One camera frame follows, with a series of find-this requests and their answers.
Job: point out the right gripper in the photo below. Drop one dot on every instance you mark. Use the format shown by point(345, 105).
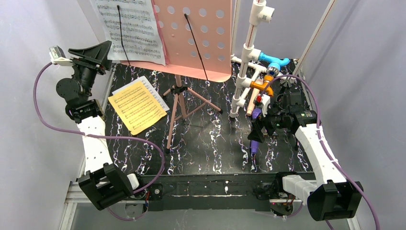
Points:
point(265, 121)

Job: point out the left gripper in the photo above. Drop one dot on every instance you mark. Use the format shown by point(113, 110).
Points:
point(87, 62)

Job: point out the white sheet music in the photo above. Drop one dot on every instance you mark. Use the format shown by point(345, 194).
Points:
point(132, 28)

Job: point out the pink microphone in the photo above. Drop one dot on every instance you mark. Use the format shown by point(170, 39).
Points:
point(251, 104)

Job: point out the sheet music pages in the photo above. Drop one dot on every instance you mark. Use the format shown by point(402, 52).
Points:
point(150, 88)

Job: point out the yellow sheet music page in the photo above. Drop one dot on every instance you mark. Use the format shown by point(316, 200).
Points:
point(137, 107)

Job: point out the pink music stand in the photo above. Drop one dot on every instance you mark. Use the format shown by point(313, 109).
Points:
point(197, 40)

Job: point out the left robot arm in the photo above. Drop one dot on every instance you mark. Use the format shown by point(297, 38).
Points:
point(103, 183)

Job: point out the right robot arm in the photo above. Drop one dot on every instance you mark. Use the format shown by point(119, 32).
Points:
point(317, 158)

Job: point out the small black comb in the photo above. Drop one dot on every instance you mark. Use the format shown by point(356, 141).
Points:
point(272, 136)

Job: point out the orange faucet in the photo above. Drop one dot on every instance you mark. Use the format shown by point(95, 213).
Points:
point(261, 84)

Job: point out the blue faucet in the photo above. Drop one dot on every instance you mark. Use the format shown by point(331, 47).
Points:
point(274, 63)

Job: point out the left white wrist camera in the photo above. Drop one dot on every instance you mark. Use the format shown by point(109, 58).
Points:
point(57, 57)

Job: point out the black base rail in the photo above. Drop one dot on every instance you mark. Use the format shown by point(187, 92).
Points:
point(217, 192)

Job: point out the white pvc pipe frame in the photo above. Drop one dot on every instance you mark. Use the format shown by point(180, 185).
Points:
point(250, 68)

